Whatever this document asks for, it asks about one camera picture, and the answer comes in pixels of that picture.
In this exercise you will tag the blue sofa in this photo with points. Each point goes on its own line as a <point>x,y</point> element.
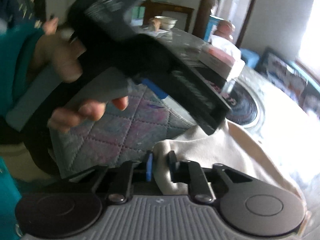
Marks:
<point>309,100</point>

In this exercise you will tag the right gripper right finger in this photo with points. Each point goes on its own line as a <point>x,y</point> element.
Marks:
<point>192,174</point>

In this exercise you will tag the cream sweatshirt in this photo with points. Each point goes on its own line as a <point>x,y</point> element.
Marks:
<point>230,145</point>

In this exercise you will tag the person left hand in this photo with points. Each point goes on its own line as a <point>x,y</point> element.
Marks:
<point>51,48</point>

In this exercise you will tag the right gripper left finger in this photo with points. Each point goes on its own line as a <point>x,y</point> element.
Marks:
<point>119,189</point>

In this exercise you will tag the pink water bottle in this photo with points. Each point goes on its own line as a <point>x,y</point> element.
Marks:
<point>225,29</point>

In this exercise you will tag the tissue box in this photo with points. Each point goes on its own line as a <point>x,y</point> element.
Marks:
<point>222,57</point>

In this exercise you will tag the left butterfly pillow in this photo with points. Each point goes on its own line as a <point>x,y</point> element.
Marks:
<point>283,76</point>

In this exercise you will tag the ceramic bowl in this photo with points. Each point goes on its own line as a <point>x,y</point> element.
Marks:
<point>167,23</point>

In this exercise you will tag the black induction cooktop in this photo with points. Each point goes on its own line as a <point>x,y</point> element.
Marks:
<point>244,110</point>

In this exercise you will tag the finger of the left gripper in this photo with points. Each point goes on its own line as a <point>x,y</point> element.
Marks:
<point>146,89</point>

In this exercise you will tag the teal left sleeve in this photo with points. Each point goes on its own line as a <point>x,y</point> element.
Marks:
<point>17,50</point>

